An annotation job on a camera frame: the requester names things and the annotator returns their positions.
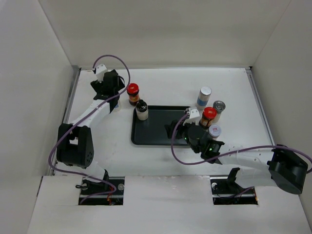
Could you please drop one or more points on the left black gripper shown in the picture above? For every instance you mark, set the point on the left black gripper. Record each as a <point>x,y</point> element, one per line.
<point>98,86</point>

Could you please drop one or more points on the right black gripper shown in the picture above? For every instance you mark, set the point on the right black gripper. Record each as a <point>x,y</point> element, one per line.
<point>180,127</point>

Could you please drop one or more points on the black-cap clear bottle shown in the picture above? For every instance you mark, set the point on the black-cap clear bottle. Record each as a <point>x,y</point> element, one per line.
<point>142,110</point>

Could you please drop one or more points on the silver-lid bead jar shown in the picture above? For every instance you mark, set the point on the silver-lid bead jar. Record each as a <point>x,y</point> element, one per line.
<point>118,106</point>
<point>203,97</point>

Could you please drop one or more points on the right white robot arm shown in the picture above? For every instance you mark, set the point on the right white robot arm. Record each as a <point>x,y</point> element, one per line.
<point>277,166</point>

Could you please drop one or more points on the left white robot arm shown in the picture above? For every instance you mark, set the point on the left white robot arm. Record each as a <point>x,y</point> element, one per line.
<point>76,151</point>

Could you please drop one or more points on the red-white label lid jar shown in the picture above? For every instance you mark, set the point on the red-white label lid jar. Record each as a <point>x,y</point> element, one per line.
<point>214,131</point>

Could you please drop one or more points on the left red-lid chili sauce jar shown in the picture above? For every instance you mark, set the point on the left red-lid chili sauce jar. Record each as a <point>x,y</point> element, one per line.
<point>133,93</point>

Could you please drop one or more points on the red-lid chili sauce jar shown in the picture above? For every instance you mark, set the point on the red-lid chili sauce jar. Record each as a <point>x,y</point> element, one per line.
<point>133,93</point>
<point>208,115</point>

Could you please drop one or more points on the right red-lid chili sauce jar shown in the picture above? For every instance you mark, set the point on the right red-lid chili sauce jar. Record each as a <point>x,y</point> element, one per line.
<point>208,115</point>

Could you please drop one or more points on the silver-cap seasoning bottle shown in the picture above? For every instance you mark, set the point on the silver-cap seasoning bottle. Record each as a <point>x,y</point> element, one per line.
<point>219,106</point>

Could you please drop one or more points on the black rectangular tray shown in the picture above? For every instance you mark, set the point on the black rectangular tray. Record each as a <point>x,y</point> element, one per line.
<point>152,131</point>

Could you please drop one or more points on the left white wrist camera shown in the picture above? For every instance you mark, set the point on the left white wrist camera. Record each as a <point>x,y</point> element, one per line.
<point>99,72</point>

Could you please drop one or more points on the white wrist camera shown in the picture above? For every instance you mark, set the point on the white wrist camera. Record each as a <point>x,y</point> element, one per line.
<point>193,115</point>
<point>99,72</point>

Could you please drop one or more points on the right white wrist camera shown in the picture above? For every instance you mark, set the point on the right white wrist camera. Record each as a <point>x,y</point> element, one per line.
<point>193,115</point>

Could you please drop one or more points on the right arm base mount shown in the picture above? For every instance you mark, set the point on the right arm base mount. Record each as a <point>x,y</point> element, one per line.
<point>225,191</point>

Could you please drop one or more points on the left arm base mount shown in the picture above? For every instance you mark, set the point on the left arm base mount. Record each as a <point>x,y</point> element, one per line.
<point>97,193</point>

